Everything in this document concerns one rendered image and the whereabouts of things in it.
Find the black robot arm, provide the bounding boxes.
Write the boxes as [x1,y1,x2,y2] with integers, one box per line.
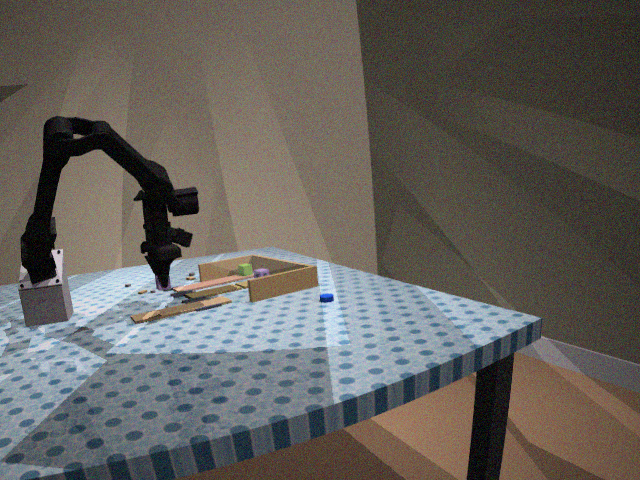
[20,116,199,285]

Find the purple labelled cube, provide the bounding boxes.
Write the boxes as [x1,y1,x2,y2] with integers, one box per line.
[155,276,171,291]

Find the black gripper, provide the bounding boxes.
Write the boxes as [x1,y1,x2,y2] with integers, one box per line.
[141,217,182,287]

